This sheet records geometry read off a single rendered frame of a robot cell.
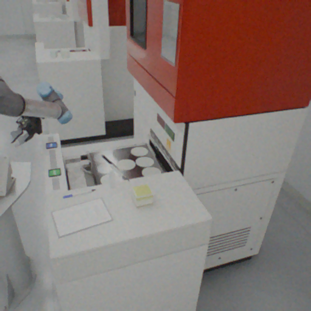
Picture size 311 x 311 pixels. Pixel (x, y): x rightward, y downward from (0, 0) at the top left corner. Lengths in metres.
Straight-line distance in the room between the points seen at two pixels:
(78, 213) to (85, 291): 0.30
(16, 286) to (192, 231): 1.33
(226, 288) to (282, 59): 1.48
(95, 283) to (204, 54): 0.99
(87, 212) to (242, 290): 1.35
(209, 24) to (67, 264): 1.01
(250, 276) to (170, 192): 1.19
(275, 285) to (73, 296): 1.48
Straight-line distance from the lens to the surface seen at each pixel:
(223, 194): 1.71
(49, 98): 1.56
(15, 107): 1.25
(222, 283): 2.24
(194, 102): 1.30
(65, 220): 1.21
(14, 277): 2.13
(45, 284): 2.25
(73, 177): 1.56
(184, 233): 1.20
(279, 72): 1.49
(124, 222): 1.17
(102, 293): 1.32
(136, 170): 1.54
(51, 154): 1.63
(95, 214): 1.21
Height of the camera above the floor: 1.80
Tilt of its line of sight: 33 degrees down
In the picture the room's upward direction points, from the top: 3 degrees clockwise
